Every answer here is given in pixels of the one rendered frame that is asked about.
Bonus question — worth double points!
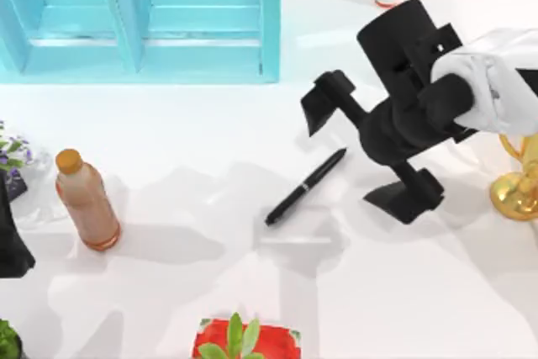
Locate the black pen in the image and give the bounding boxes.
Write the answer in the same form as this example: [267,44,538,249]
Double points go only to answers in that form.
[264,147,349,228]

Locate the gold trophy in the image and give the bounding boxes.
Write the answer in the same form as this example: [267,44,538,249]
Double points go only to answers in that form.
[488,131,538,222]

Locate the light blue rack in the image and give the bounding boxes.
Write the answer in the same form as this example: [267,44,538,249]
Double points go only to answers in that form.
[0,0,282,86]

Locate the succulent in red pot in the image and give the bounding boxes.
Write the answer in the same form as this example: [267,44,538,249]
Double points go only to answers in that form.
[192,312,303,359]

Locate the brown bottle with orange cap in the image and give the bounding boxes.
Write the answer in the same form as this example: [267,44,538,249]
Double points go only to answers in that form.
[55,148,123,253]

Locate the purple flower plant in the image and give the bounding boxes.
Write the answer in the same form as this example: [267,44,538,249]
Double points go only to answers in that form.
[0,120,34,203]

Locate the green leafy plant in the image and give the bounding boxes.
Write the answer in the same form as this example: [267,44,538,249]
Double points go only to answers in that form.
[0,318,24,359]

